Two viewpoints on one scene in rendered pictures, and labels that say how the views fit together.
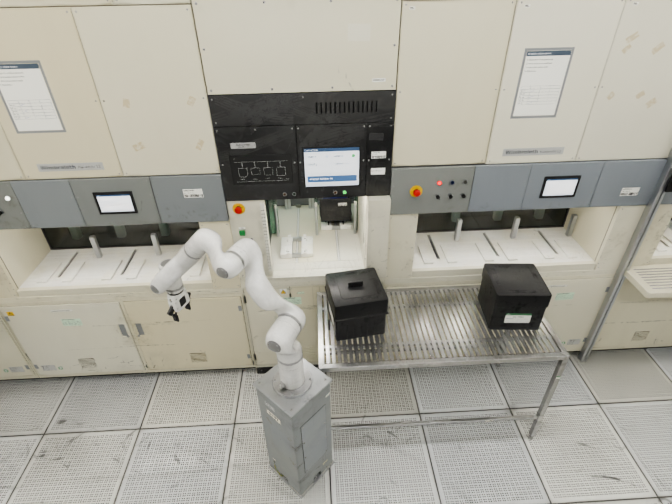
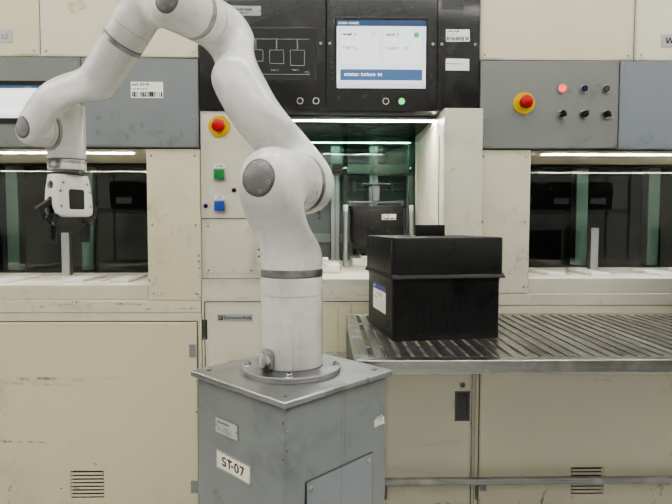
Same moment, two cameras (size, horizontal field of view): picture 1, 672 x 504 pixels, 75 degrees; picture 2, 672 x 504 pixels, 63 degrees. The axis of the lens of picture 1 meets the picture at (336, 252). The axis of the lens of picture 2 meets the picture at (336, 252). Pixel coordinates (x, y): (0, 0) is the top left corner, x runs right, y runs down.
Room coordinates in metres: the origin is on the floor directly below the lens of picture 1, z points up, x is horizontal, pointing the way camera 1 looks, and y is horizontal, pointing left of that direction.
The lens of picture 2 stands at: (0.33, 0.11, 1.05)
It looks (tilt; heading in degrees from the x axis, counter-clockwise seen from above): 3 degrees down; 1
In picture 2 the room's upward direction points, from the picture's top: straight up
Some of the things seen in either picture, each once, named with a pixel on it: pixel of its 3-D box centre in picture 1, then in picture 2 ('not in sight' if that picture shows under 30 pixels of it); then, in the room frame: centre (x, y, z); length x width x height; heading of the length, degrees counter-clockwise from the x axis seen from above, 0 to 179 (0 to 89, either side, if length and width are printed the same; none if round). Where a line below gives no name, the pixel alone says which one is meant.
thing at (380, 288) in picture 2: (355, 308); (429, 297); (1.81, -0.10, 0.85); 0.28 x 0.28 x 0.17; 11
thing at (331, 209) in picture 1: (334, 199); (375, 220); (2.71, 0.00, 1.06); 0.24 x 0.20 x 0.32; 93
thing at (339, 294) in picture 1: (355, 290); (429, 249); (1.81, -0.10, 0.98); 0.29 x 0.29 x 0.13; 11
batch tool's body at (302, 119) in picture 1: (311, 224); (337, 241); (2.51, 0.16, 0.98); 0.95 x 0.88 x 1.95; 3
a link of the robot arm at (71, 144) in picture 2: (169, 274); (64, 131); (1.61, 0.78, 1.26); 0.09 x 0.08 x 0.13; 158
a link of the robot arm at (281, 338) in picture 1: (284, 342); (283, 213); (1.36, 0.24, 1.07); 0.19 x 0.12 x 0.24; 158
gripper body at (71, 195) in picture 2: (177, 297); (68, 193); (1.62, 0.78, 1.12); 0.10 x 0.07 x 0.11; 158
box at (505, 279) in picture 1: (511, 296); not in sight; (1.85, -0.98, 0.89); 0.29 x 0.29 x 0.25; 88
